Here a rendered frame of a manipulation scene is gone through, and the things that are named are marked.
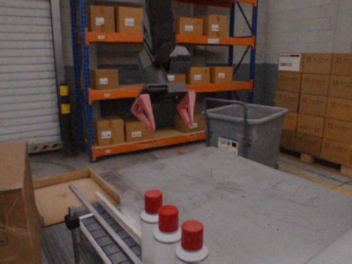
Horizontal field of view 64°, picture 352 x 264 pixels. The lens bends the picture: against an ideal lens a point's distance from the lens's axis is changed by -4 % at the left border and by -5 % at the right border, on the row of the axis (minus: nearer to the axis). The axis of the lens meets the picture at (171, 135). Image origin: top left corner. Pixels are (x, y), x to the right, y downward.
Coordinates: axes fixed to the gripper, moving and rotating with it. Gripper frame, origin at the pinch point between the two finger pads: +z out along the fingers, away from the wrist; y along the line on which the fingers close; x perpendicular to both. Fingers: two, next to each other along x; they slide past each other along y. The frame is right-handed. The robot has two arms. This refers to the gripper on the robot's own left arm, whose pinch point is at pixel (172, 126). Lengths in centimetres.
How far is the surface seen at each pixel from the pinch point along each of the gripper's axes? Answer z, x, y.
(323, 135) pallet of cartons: -31, 149, 295
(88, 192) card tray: -3, 58, -8
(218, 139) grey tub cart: -51, 156, 143
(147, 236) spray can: 20.9, 0.8, -12.5
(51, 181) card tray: -13, 67, -19
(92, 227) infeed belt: 13.4, 30.5, -15.5
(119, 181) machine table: -6, 61, 6
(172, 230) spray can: 21.6, -7.4, -11.3
